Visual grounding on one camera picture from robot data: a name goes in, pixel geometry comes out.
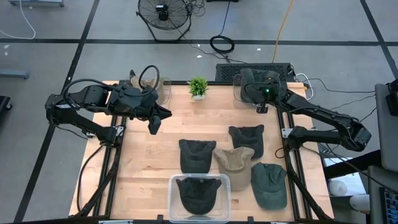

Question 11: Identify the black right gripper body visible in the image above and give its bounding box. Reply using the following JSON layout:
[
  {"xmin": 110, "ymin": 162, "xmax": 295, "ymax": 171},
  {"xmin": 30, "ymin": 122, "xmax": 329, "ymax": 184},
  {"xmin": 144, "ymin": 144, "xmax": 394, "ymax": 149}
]
[{"xmin": 245, "ymin": 78, "xmax": 283, "ymax": 106}]

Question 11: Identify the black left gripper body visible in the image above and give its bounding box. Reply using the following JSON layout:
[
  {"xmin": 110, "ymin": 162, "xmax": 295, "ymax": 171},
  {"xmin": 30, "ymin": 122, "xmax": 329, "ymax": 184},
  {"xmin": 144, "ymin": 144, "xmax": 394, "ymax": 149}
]
[{"xmin": 108, "ymin": 84, "xmax": 160, "ymax": 121}]

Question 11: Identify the beige baseball cap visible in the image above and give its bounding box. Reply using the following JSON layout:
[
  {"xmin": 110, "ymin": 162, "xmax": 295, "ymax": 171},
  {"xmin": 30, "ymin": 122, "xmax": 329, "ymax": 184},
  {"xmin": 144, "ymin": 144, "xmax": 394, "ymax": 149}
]
[
  {"xmin": 213, "ymin": 146, "xmax": 256, "ymax": 192},
  {"xmin": 129, "ymin": 76, "xmax": 165, "ymax": 106}
]

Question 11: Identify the black baseball cap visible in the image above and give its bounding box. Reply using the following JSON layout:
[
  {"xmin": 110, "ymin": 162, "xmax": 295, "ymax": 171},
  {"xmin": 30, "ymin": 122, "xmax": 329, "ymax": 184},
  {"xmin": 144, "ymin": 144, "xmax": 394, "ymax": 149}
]
[
  {"xmin": 228, "ymin": 124, "xmax": 265, "ymax": 160},
  {"xmin": 175, "ymin": 177, "xmax": 223, "ymax": 215},
  {"xmin": 178, "ymin": 139, "xmax": 217, "ymax": 174}
]

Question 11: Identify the clear plastic bin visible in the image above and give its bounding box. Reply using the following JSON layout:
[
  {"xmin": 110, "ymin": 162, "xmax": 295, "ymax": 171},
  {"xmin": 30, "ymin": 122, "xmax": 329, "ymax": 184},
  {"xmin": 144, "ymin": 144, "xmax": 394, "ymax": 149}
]
[
  {"xmin": 123, "ymin": 76, "xmax": 172, "ymax": 110},
  {"xmin": 232, "ymin": 73, "xmax": 285, "ymax": 110},
  {"xmin": 167, "ymin": 173, "xmax": 232, "ymax": 224}
]

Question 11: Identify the black computer case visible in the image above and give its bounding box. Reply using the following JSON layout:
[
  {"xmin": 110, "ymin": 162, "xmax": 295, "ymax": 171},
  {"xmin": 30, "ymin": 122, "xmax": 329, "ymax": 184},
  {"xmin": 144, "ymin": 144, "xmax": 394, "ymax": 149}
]
[{"xmin": 215, "ymin": 62, "xmax": 296, "ymax": 83}]

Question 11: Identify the small green potted plant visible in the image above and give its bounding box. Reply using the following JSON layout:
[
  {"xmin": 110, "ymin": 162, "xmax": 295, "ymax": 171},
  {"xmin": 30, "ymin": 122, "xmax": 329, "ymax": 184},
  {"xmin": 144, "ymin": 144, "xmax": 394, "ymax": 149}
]
[{"xmin": 188, "ymin": 76, "xmax": 210, "ymax": 101}]

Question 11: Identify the black floor fan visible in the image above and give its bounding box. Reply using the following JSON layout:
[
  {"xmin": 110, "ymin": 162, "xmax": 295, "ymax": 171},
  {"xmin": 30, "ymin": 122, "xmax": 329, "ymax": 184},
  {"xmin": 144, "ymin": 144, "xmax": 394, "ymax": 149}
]
[{"xmin": 136, "ymin": 0, "xmax": 193, "ymax": 43}]

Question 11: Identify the black beam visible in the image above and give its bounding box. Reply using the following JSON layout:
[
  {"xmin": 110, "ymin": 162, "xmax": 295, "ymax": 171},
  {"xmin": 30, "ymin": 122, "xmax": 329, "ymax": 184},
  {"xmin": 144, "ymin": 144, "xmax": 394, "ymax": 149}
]
[{"xmin": 322, "ymin": 149, "xmax": 382, "ymax": 180}]

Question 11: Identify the white paper roll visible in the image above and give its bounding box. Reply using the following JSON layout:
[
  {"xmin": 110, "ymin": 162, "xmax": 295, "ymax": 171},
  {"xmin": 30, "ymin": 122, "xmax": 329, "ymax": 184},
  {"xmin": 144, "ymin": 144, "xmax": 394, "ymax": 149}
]
[{"xmin": 328, "ymin": 179, "xmax": 354, "ymax": 197}]

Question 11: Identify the grey floor bar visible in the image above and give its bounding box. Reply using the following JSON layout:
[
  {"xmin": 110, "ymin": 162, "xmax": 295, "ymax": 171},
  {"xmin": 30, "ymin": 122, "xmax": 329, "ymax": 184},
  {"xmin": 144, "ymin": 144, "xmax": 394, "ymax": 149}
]
[{"xmin": 0, "ymin": 69, "xmax": 30, "ymax": 80}]

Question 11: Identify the black object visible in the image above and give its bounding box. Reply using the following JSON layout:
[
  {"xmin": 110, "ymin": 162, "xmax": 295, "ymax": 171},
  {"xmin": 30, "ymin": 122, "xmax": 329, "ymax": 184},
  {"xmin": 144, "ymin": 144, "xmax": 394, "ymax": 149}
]
[{"xmin": 0, "ymin": 95, "xmax": 13, "ymax": 121}]

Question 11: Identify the grey desk top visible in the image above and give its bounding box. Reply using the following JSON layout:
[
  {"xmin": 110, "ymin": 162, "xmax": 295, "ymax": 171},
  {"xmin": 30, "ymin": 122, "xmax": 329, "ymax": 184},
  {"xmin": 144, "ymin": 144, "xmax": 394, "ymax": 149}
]
[{"xmin": 374, "ymin": 82, "xmax": 398, "ymax": 174}]

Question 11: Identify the black device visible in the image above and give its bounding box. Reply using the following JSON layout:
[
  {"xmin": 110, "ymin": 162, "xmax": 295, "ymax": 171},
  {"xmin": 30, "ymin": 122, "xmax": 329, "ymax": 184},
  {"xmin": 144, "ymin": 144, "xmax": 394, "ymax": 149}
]
[{"xmin": 385, "ymin": 78, "xmax": 398, "ymax": 118}]

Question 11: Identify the grey furniture base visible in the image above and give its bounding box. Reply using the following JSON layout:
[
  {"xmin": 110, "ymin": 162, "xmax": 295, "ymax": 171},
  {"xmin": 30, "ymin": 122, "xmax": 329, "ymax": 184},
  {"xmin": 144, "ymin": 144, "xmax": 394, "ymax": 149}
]
[{"xmin": 8, "ymin": 0, "xmax": 65, "ymax": 8}]

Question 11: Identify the white cylinder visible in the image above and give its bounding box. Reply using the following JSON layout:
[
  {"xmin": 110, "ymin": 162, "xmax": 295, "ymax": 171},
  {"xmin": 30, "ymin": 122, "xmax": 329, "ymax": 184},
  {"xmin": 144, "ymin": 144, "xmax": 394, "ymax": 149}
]
[{"xmin": 349, "ymin": 194, "xmax": 371, "ymax": 215}]

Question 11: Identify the dark grey desk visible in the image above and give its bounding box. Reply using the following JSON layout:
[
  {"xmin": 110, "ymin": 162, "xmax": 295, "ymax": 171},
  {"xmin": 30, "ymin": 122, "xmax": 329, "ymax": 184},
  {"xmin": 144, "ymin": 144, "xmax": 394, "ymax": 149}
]
[{"xmin": 368, "ymin": 165, "xmax": 398, "ymax": 224}]

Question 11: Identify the black aluminium table frame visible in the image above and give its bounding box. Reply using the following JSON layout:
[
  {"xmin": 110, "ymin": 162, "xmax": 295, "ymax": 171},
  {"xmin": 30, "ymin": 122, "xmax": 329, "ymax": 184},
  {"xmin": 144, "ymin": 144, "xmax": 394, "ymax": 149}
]
[{"xmin": 74, "ymin": 70, "xmax": 336, "ymax": 224}]

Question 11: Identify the white plug cable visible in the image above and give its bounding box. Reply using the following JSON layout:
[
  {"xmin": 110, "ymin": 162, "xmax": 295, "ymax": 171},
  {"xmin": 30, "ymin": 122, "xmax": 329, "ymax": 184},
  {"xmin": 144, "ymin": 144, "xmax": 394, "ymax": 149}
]
[{"xmin": 294, "ymin": 72, "xmax": 315, "ymax": 99}]

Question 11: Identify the yellow cable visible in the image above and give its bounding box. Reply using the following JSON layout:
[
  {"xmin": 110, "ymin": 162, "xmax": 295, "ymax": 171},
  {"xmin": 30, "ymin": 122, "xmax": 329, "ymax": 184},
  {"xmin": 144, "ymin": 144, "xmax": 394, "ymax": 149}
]
[{"xmin": 272, "ymin": 0, "xmax": 295, "ymax": 63}]

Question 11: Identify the coiled black cable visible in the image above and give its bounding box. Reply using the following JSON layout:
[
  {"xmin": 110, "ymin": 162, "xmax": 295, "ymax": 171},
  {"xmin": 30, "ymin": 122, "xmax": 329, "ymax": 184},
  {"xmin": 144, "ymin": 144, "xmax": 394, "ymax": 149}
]
[{"xmin": 209, "ymin": 0, "xmax": 236, "ymax": 55}]

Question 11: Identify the white floor cable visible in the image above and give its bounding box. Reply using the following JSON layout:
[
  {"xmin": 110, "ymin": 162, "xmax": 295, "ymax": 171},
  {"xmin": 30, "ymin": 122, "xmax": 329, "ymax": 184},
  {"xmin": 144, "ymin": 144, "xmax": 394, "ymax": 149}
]
[{"xmin": 0, "ymin": 0, "xmax": 37, "ymax": 40}]

